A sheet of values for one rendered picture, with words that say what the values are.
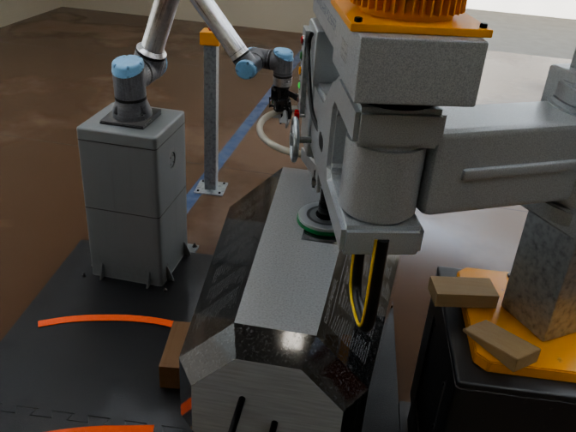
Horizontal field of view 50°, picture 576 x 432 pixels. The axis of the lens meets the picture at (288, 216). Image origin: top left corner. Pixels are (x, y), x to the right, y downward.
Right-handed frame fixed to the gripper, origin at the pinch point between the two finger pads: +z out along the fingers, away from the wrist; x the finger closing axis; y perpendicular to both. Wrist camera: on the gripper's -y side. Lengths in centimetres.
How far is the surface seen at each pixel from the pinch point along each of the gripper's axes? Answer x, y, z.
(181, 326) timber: 36, 76, 69
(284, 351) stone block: 129, 85, -2
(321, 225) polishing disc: 85, 40, -4
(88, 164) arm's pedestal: -39, 86, 18
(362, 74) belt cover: 143, 80, -86
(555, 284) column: 160, 14, -18
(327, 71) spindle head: 83, 42, -61
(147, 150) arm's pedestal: -18, 65, 7
